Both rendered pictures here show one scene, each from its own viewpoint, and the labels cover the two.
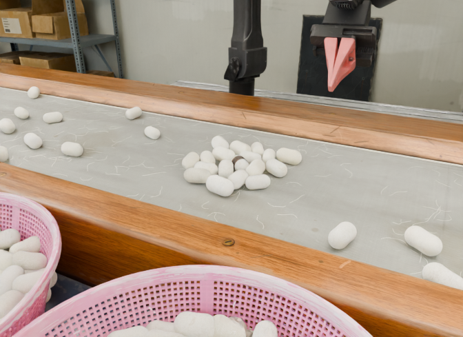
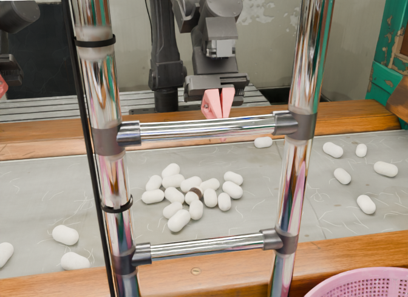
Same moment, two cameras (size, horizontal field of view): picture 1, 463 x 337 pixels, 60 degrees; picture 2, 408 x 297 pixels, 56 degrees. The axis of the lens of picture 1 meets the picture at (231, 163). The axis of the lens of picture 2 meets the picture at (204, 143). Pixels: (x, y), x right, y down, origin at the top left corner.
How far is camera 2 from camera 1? 0.18 m
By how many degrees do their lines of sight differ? 32
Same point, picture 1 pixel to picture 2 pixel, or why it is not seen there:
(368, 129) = (32, 140)
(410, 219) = (62, 217)
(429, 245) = (67, 238)
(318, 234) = not seen: outside the picture
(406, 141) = (65, 144)
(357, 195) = (21, 209)
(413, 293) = (45, 287)
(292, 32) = not seen: outside the picture
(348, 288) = not seen: outside the picture
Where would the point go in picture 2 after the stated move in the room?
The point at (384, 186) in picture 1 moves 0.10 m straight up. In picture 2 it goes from (45, 192) to (32, 134)
